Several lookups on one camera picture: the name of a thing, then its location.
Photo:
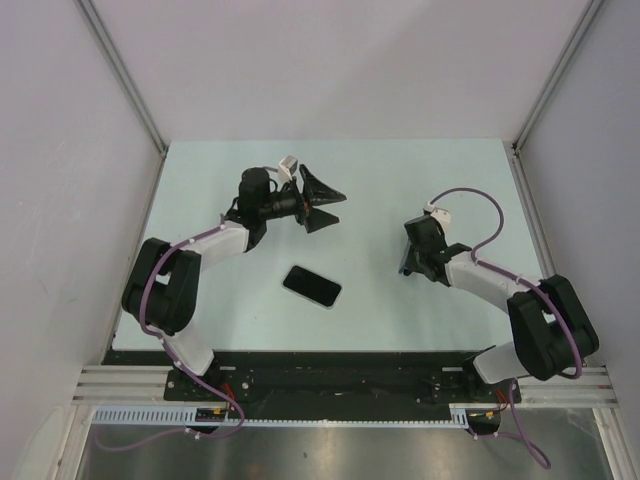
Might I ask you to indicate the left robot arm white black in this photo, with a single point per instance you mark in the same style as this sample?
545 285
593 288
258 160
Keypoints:
162 288

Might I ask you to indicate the black phone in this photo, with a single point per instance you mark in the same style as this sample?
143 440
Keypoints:
312 286

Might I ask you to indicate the left aluminium frame post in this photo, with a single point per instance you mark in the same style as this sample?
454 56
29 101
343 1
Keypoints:
115 61

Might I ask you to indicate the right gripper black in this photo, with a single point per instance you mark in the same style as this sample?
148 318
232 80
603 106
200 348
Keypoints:
411 264

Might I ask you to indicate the white slotted cable duct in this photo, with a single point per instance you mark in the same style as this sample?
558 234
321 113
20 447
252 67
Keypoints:
411 416

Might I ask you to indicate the aluminium frame post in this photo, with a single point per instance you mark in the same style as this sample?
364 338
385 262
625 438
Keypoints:
115 61
577 37

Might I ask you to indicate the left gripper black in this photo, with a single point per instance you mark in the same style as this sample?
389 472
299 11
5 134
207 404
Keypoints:
313 194

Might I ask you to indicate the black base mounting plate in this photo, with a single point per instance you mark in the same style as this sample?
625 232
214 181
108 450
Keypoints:
330 379

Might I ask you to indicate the right aluminium frame post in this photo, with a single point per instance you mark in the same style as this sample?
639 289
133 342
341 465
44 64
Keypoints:
577 37

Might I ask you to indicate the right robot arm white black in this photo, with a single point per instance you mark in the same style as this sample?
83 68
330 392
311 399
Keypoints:
551 331

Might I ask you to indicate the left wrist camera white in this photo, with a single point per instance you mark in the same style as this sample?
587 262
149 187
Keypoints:
287 168

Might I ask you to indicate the aluminium rail front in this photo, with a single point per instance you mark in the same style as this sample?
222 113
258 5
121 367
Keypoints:
121 385

